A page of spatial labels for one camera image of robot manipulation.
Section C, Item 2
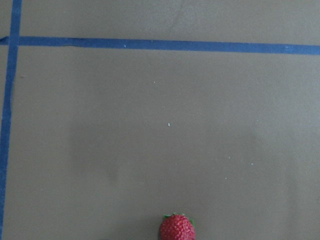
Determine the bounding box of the red strawberry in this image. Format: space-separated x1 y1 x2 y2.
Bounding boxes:
158 212 197 240

